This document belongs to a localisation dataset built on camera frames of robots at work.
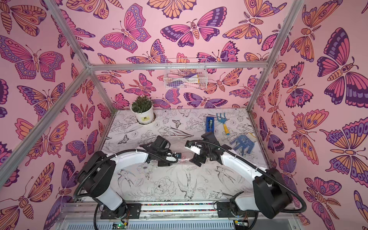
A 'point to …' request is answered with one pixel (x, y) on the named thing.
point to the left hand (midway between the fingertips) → (172, 156)
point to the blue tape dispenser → (210, 124)
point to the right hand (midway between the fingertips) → (195, 150)
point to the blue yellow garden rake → (223, 120)
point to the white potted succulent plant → (143, 108)
